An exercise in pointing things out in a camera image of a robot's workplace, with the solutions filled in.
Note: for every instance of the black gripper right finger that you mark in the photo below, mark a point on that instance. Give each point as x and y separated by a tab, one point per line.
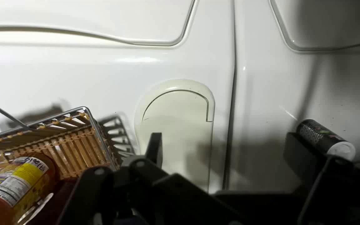
298	154

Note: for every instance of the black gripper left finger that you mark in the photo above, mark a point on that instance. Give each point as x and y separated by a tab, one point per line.
155	148

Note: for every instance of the white washer with glass lid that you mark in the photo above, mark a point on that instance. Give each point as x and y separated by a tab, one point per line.
312	75

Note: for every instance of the small black cylinder bottle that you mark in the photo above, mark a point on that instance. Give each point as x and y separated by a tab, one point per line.
323	139

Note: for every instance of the amber bottle yellow label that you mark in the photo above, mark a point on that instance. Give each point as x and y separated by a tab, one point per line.
15	183

